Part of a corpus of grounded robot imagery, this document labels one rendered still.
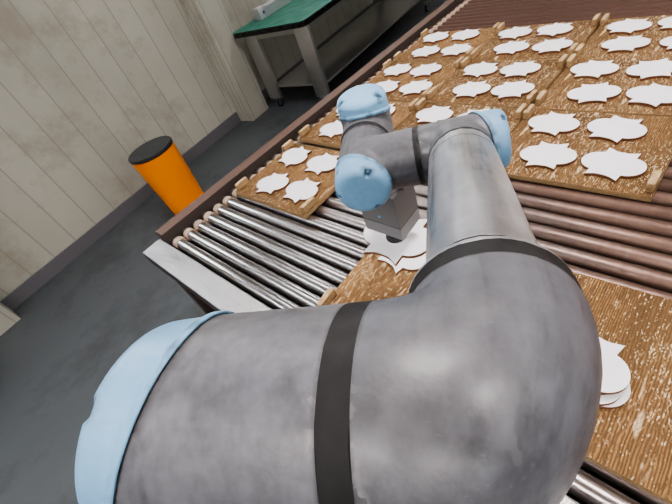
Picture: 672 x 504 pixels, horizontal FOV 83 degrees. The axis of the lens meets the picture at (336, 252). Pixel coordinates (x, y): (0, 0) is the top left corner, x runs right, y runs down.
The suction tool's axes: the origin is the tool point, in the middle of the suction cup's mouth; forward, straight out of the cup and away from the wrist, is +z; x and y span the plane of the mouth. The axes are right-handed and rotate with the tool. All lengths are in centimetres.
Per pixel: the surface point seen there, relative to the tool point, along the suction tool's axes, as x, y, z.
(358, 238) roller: -11.3, 25.2, 22.2
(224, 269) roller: 17, 59, 22
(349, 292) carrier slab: 7.0, 13.8, 18.8
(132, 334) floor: 58, 196, 120
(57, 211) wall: 27, 352, 88
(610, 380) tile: 3.7, -40.4, 12.9
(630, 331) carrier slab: -9.0, -40.9, 16.7
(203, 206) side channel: -1, 96, 23
